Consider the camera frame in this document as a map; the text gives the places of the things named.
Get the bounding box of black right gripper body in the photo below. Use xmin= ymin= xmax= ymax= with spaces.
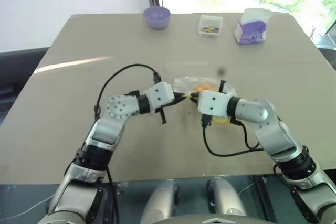
xmin=193 ymin=79 xmax=227 ymax=107

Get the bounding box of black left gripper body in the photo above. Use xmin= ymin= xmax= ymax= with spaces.
xmin=154 ymin=92 xmax=182 ymax=125

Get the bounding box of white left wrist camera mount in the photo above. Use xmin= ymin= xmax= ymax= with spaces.
xmin=144 ymin=82 xmax=175 ymax=116

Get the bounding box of grey robot torso top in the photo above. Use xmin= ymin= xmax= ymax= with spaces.
xmin=162 ymin=213 xmax=266 ymax=224

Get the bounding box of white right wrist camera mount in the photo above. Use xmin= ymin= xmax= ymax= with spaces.
xmin=196 ymin=90 xmax=232 ymax=119

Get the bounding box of silver robot leg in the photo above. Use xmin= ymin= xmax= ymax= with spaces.
xmin=140 ymin=178 xmax=181 ymax=224
xmin=205 ymin=177 xmax=248 ymax=220

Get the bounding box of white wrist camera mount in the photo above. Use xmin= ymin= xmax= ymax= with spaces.
xmin=196 ymin=90 xmax=232 ymax=119
xmin=144 ymin=82 xmax=175 ymax=116

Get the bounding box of white floor cable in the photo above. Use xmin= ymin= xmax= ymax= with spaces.
xmin=237 ymin=181 xmax=257 ymax=199
xmin=15 ymin=194 xmax=57 ymax=217

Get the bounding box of purple white tissue pack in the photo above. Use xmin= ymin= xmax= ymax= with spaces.
xmin=233 ymin=8 xmax=272 ymax=45

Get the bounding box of silver right robot leg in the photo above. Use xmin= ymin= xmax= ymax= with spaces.
xmin=205 ymin=177 xmax=248 ymax=220

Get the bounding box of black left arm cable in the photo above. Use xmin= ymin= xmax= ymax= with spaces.
xmin=93 ymin=63 xmax=162 ymax=224

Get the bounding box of black object beside table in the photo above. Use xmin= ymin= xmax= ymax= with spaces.
xmin=313 ymin=28 xmax=336 ymax=72

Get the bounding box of black table leg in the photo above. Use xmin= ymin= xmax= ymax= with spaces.
xmin=252 ymin=175 xmax=277 ymax=224

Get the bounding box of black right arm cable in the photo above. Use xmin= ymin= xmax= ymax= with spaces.
xmin=201 ymin=115 xmax=266 ymax=157

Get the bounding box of dark low bench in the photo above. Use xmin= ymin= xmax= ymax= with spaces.
xmin=0 ymin=47 xmax=50 ymax=99

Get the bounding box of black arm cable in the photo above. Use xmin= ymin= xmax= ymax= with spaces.
xmin=201 ymin=115 xmax=266 ymax=157
xmin=93 ymin=63 xmax=162 ymax=224

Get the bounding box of clear box of coloured clips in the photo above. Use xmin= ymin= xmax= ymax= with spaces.
xmin=197 ymin=14 xmax=224 ymax=39

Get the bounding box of round golden crosshatched bread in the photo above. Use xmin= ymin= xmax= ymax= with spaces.
xmin=195 ymin=84 xmax=215 ymax=92

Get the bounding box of clear yellow-zip plastic bag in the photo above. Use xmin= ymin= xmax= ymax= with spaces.
xmin=173 ymin=76 xmax=237 ymax=125

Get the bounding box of silver left robot leg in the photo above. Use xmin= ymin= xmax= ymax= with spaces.
xmin=140 ymin=178 xmax=181 ymax=224

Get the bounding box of purple bowl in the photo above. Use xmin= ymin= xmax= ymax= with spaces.
xmin=142 ymin=6 xmax=172 ymax=31

